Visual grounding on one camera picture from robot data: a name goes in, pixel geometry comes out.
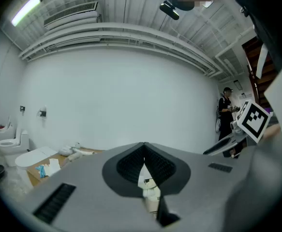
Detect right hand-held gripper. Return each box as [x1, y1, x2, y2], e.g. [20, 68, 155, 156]
[203, 100, 272, 156]

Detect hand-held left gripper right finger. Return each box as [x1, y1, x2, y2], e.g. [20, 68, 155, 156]
[144, 142, 255, 232]

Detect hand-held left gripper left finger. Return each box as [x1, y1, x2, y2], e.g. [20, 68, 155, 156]
[26, 142, 161, 232]

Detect person's right forearm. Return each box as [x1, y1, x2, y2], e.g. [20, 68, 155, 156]
[263, 123, 282, 141]

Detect white toilet seat lid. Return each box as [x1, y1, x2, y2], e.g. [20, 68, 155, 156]
[15, 146, 59, 168]

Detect small white toilet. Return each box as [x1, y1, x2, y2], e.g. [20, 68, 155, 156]
[0, 127, 30, 167]

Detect large cardboard box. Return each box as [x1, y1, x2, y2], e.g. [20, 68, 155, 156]
[26, 147, 103, 187]

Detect white paper sheets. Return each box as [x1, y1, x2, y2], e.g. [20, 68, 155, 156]
[43, 158, 61, 178]

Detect white foam-wrapped part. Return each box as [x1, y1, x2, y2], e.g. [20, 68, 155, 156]
[58, 144, 74, 157]

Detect blue gloves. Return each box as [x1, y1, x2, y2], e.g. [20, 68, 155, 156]
[35, 165, 46, 178]

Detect brown wooden platform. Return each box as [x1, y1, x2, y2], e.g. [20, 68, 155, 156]
[241, 37, 278, 108]

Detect person's black clothes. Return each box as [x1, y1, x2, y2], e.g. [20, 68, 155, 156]
[232, 0, 282, 81]

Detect white air conditioner unit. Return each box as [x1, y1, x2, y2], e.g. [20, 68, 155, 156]
[43, 0, 102, 33]

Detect long ceiling light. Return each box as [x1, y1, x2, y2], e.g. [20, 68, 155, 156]
[11, 0, 44, 27]

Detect white ceiling cable tray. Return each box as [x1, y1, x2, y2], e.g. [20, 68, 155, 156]
[18, 22, 225, 79]

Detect black head camera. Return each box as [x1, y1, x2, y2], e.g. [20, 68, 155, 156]
[159, 0, 180, 21]

